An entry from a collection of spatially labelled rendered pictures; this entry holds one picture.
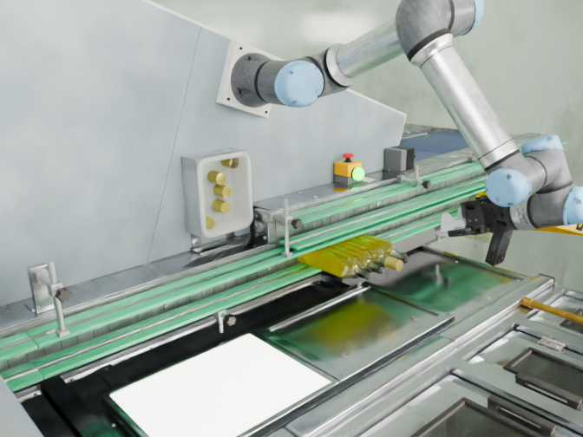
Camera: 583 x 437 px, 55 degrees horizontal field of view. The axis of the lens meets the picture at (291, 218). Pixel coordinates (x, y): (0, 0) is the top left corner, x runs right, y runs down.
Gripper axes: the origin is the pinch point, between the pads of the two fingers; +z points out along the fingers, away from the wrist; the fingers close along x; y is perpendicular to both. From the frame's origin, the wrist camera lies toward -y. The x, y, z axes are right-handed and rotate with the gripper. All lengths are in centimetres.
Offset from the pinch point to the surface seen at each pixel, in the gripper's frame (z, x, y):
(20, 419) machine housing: -14, 105, 2
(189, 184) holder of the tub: 49, 40, 29
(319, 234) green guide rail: 42.7, 3.5, 4.9
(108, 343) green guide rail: 46, 73, -4
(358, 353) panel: 17.4, 22.9, -24.2
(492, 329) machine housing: 4.4, -16.3, -31.3
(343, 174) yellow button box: 50, -20, 21
